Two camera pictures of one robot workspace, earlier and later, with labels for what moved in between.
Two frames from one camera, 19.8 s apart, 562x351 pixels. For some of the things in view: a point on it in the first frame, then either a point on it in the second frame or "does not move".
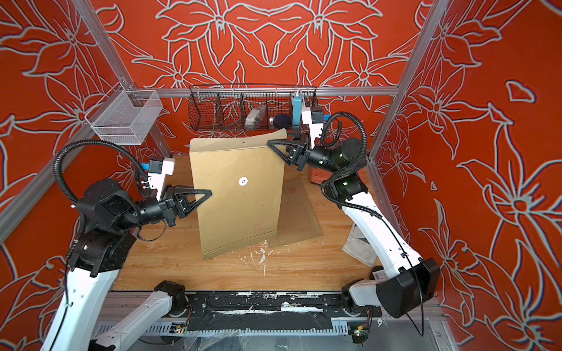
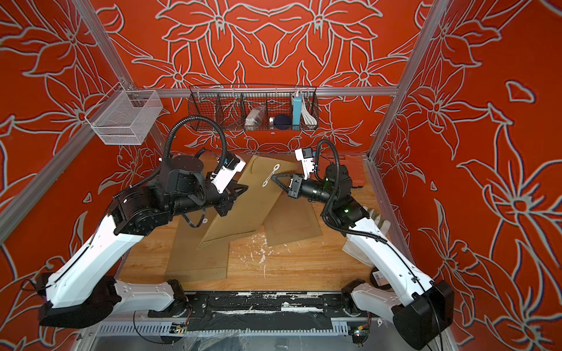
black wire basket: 249,107 does not move
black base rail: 296,311 does not move
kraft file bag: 244,174 to 186,262
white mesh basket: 124,116 does not move
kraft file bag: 298,219 does not move
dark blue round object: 281,121 does not move
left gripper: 170,210 to 232,194
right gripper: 299,154 to 296,189
